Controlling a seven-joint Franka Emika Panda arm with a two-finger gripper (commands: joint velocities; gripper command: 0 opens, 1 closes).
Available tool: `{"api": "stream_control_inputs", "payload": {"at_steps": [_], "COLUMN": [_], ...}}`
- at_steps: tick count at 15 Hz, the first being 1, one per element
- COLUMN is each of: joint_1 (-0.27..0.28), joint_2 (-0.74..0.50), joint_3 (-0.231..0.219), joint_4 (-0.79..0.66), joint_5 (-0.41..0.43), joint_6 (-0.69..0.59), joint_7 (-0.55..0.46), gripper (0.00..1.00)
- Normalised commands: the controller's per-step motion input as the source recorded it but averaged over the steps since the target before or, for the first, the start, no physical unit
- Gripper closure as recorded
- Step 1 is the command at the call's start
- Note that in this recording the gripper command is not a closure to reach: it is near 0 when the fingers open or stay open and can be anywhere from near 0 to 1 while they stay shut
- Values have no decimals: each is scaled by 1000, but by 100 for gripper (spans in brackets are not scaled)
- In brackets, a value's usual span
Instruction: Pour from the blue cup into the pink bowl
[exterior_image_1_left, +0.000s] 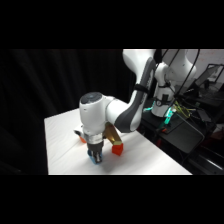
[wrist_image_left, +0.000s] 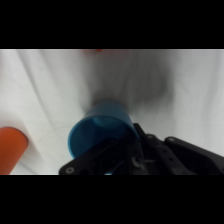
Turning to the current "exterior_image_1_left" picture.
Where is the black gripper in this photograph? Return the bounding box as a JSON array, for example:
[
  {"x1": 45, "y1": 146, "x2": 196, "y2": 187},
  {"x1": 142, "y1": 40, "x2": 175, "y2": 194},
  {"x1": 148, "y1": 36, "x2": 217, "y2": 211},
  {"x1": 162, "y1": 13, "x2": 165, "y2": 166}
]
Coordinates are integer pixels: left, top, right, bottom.
[{"x1": 86, "y1": 141, "x2": 104, "y2": 166}]

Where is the blue plastic cup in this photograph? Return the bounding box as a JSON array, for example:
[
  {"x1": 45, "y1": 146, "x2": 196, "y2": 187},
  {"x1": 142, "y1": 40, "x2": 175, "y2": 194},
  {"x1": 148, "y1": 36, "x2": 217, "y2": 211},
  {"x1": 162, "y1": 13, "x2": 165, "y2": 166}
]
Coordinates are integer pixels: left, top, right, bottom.
[{"x1": 86, "y1": 149, "x2": 104, "y2": 166}]

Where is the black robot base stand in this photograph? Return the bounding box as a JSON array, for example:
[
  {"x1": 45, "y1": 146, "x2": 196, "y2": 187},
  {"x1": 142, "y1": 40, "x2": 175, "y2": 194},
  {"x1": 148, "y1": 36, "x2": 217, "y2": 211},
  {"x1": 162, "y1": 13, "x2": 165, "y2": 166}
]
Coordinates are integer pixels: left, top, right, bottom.
[{"x1": 139, "y1": 108, "x2": 207, "y2": 155}]

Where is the red cube block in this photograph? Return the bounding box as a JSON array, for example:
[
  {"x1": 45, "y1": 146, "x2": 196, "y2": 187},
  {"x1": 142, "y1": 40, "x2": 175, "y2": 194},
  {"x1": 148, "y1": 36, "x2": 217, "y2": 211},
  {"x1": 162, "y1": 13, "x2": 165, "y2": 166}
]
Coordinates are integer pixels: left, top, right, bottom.
[{"x1": 111, "y1": 142, "x2": 125, "y2": 157}]

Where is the small green light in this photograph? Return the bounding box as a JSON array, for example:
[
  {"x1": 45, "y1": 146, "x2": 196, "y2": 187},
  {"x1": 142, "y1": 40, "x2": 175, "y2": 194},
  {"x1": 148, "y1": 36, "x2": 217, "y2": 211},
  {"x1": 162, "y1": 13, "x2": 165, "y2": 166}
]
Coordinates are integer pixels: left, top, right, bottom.
[{"x1": 143, "y1": 99, "x2": 178, "y2": 132}]

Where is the black curtain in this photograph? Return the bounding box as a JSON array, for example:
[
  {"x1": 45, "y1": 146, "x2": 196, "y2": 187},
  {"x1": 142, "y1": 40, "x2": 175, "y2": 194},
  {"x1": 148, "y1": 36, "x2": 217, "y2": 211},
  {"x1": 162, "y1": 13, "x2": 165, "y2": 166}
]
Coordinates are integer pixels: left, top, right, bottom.
[{"x1": 0, "y1": 49, "x2": 138, "y2": 176}]

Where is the dark laptop screen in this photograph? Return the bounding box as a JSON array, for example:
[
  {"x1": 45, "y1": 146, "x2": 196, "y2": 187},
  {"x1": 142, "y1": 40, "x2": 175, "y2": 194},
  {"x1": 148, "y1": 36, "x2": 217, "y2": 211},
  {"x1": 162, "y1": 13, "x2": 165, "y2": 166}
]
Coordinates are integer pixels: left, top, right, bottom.
[{"x1": 194, "y1": 64, "x2": 224, "y2": 92}]

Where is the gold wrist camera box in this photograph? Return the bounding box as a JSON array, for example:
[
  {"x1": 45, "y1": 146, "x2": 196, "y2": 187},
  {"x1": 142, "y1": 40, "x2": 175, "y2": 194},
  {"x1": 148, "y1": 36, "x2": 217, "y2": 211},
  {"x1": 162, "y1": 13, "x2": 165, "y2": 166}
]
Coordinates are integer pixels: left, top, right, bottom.
[{"x1": 103, "y1": 122, "x2": 123, "y2": 146}]

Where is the yellow green cable bundle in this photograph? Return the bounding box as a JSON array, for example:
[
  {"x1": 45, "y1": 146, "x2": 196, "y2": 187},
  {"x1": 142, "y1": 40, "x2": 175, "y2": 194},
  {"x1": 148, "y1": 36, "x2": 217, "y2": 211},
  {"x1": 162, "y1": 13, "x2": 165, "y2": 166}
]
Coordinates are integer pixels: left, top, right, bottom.
[{"x1": 172, "y1": 101, "x2": 193, "y2": 120}]

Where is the black cable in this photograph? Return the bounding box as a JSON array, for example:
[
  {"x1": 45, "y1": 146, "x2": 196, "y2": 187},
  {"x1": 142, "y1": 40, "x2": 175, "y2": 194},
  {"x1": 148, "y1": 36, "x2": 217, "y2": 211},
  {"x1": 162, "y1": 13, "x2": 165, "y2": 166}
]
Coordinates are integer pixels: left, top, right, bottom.
[{"x1": 173, "y1": 49, "x2": 202, "y2": 98}]

